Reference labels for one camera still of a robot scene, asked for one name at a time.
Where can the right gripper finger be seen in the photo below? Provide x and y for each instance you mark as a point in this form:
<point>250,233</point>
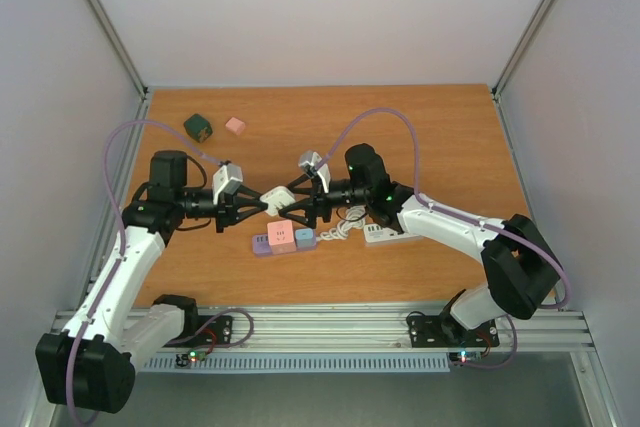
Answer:
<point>295,214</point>
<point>298,186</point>

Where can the aluminium rail frame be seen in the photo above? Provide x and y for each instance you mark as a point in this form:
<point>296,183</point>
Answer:
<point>381,328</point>

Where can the white travel adapter plug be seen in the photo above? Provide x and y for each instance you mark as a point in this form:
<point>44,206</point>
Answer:
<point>277,198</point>

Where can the blue charger plug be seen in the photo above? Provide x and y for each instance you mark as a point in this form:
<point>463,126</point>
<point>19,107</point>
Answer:
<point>305,238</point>

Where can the left frame post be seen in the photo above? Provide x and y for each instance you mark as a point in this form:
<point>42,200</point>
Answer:
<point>106,25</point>

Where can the white power strip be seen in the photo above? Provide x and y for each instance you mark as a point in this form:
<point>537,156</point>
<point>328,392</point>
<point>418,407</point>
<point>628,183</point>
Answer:
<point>375,235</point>

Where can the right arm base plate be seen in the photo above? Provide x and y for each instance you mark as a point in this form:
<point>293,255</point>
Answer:
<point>431,331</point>

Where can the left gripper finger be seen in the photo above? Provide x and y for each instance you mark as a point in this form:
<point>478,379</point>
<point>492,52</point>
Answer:
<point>248,192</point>
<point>240,212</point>

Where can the pink cube socket adapter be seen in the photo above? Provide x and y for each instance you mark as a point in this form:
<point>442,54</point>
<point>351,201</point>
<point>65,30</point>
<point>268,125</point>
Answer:
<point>281,237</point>

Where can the blue slotted cable duct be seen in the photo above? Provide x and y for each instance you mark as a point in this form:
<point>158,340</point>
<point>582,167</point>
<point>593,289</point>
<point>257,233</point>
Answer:
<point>299,363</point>

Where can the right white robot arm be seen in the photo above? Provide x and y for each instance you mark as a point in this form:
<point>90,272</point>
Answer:
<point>520,268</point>

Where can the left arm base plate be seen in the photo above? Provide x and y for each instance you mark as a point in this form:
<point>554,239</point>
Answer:
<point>218,332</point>

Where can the right frame post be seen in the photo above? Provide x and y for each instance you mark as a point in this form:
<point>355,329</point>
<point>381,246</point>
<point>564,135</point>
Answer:
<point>527,38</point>

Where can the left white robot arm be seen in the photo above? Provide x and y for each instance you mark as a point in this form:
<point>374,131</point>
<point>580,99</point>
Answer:
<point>93,361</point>

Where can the green cube plug adapter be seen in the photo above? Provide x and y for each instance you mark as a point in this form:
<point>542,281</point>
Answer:
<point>198,128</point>

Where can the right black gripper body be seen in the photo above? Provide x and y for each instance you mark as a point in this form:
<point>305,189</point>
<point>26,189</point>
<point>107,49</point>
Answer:
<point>319,203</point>

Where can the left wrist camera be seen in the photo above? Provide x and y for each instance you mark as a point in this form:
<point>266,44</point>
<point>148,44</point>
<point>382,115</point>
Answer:
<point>226,180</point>

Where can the purple power strip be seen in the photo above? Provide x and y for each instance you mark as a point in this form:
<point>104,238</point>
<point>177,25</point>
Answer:
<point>260,246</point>

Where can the frame post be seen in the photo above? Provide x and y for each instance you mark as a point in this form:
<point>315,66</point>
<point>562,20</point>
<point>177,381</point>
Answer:
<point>527,38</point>
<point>106,25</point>

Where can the pink charger plug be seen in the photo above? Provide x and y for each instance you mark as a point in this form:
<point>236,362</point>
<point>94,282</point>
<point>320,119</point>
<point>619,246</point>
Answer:
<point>235,126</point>

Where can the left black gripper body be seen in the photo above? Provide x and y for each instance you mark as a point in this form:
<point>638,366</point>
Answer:
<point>225,210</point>

